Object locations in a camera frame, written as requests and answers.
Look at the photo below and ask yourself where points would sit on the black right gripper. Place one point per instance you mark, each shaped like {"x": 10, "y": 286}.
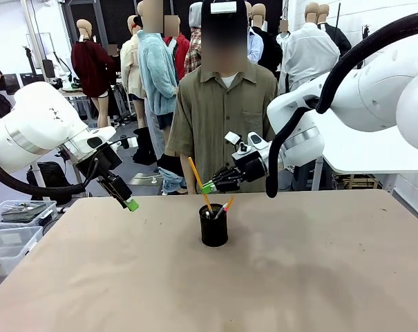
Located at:
{"x": 255, "y": 169}

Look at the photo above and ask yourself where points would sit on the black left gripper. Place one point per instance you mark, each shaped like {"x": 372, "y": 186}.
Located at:
{"x": 99, "y": 160}

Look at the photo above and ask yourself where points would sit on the yellow pencil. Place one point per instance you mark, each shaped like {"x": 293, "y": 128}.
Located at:
{"x": 196, "y": 174}

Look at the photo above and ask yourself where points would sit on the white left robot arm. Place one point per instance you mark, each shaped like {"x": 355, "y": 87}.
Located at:
{"x": 39, "y": 117}

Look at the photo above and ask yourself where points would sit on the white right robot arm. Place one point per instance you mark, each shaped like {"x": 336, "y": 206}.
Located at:
{"x": 367, "y": 93}

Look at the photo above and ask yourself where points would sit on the black mesh pen holder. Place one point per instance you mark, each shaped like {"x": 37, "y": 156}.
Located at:
{"x": 213, "y": 233}

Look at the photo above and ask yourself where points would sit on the orange pencil pink eraser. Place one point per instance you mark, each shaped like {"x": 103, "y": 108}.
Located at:
{"x": 230, "y": 201}

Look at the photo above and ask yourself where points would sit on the blue cloth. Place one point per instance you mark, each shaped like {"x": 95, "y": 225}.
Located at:
{"x": 172, "y": 181}

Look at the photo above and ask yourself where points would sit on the person in olive shirt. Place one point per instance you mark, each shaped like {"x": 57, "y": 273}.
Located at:
{"x": 215, "y": 114}

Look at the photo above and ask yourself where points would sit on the black backpack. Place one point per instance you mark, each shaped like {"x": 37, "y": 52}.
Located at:
{"x": 49, "y": 180}

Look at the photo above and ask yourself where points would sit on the clear plastic bin with tray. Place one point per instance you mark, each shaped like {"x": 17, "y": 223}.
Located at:
{"x": 48, "y": 207}

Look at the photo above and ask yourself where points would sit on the dark tray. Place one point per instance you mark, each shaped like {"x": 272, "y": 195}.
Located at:
{"x": 22, "y": 212}

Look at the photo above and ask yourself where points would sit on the background work table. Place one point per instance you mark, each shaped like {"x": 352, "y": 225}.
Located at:
{"x": 72, "y": 91}

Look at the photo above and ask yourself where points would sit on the mannequin in light-blue fleece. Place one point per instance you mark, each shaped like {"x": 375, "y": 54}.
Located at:
{"x": 157, "y": 76}

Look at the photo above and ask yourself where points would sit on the mannequin in cream jacket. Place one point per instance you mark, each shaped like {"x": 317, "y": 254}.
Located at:
{"x": 129, "y": 69}

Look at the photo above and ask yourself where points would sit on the mannequin in dark red sweater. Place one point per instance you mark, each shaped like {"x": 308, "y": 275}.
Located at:
{"x": 91, "y": 69}

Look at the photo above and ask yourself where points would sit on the wooden pallet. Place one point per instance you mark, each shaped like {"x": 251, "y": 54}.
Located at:
{"x": 353, "y": 181}

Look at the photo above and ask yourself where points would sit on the mannequin in plaid shirt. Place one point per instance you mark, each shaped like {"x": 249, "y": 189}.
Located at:
{"x": 194, "y": 52}

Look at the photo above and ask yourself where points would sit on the mannequin in red jacket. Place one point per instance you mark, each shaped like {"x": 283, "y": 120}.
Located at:
{"x": 182, "y": 52}

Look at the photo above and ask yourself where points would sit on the white table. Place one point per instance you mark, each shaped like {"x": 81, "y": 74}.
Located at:
{"x": 360, "y": 155}

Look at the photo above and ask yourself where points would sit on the mannequin in blue shirt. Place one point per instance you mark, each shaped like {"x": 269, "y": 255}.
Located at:
{"x": 255, "y": 45}

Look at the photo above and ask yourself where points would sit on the mannequin in black jacket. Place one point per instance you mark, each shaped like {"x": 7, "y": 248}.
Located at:
{"x": 269, "y": 48}

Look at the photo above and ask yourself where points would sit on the mannequin in white shirt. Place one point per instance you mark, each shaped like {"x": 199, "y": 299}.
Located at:
{"x": 309, "y": 52}

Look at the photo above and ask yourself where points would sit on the mannequin in black coat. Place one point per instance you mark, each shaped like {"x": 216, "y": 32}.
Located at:
{"x": 340, "y": 38}

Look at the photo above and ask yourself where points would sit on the black tripod stand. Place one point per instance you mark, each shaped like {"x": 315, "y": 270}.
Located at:
{"x": 365, "y": 34}

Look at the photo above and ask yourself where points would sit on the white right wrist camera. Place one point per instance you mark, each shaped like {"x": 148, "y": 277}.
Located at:
{"x": 233, "y": 137}

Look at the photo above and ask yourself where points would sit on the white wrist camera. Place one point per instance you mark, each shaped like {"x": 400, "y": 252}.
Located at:
{"x": 233, "y": 137}
{"x": 132, "y": 141}

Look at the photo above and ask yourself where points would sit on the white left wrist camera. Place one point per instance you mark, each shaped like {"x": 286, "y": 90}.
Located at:
{"x": 132, "y": 141}

